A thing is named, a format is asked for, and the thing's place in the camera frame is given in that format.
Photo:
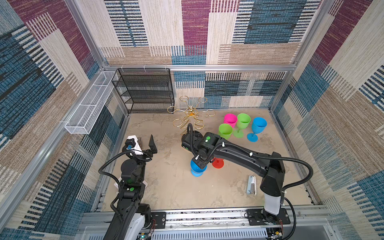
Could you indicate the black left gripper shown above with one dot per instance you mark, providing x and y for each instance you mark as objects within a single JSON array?
[{"x": 147, "y": 155}]

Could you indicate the blue back wine glass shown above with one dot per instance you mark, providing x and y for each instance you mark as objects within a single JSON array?
[{"x": 196, "y": 170}]

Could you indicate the blue wine glass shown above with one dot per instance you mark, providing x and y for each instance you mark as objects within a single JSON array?
[
  {"x": 196, "y": 170},
  {"x": 258, "y": 126}
]

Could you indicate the red wine glass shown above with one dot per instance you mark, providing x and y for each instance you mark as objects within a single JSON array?
[{"x": 218, "y": 163}]

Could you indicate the green back wine glass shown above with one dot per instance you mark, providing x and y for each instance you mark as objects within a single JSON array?
[{"x": 225, "y": 131}]

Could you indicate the green wine glass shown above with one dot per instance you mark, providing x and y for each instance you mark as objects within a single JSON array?
[
  {"x": 225, "y": 131},
  {"x": 242, "y": 123}
]

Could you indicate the pink wine glass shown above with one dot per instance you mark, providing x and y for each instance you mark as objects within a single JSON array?
[{"x": 231, "y": 120}]

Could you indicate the green front wine glass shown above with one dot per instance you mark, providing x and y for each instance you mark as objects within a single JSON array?
[{"x": 242, "y": 123}]

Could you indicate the blue front wine glass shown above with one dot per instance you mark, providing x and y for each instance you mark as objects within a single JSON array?
[{"x": 258, "y": 126}]

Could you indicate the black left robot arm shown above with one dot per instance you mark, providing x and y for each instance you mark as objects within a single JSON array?
[{"x": 130, "y": 216}]

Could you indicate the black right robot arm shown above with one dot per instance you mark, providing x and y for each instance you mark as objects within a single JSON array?
[{"x": 270, "y": 167}]

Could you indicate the gold wine glass rack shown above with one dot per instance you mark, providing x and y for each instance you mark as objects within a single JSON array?
[{"x": 192, "y": 114}]

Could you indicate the silver stapler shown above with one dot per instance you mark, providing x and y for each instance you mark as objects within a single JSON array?
[{"x": 251, "y": 186}]

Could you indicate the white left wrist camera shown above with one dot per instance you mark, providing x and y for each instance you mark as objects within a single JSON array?
[{"x": 132, "y": 144}]

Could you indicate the black wire shelf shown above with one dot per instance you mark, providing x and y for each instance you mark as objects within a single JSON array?
[{"x": 145, "y": 90}]

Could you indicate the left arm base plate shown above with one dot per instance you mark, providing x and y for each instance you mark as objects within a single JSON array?
[{"x": 158, "y": 220}]

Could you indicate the white mesh wall basket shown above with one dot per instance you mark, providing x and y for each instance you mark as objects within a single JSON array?
[{"x": 87, "y": 112}]

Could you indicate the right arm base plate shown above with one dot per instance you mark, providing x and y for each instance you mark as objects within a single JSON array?
[{"x": 259, "y": 217}]

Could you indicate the aluminium mounting rail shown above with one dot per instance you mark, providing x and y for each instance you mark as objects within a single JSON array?
[{"x": 307, "y": 223}]

